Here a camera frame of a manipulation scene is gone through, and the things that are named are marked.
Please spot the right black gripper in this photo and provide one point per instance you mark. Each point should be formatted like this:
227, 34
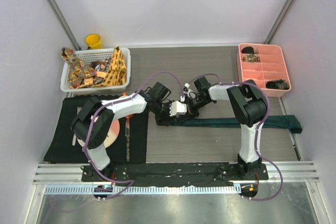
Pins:
190, 107

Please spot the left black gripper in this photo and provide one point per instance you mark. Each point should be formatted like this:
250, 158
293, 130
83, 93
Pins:
166, 120

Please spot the dark green tie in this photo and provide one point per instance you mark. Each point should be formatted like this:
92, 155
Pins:
288, 122

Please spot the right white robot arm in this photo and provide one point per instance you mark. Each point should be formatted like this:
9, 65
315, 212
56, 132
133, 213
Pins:
250, 107

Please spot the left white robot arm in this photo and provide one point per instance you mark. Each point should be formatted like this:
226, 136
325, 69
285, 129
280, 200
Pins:
93, 122

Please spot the orange mug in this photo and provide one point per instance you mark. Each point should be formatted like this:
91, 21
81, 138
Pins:
130, 115

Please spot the table knife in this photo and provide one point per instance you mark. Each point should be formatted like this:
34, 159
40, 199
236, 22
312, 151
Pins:
127, 134

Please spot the black placemat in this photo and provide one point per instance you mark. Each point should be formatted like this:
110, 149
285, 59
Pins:
61, 149

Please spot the pink white plate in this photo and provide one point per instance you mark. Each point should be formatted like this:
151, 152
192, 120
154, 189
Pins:
110, 138

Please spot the yellow spotted tie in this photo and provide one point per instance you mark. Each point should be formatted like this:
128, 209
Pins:
117, 72

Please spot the rolled camouflage tie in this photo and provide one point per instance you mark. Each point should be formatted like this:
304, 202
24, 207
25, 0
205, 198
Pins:
251, 58

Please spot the rolled black tie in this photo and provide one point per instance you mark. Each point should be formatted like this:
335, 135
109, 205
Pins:
248, 50

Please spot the pink compartment tray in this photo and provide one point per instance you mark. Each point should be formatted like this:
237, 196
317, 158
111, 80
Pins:
271, 67

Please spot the multicolour patterned tie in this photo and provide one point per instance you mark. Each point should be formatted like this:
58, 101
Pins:
84, 75

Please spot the white plastic basket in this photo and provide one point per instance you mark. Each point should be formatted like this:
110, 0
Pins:
89, 56

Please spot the rolled dark patterned tie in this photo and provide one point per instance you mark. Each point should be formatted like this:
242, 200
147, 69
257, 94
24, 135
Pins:
277, 85

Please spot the silver fork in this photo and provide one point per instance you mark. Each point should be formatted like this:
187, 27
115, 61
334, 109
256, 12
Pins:
74, 139

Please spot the yellow mug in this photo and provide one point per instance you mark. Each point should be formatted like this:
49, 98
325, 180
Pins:
93, 41

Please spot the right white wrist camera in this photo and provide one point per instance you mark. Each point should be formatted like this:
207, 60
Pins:
187, 93

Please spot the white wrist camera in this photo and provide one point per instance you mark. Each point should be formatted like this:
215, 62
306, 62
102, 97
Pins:
177, 108
187, 93

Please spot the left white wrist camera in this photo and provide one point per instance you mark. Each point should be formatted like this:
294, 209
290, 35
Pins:
177, 108

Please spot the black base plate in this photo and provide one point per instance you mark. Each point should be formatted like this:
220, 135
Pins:
182, 174

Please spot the white slotted cable duct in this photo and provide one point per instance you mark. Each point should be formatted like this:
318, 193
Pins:
104, 190

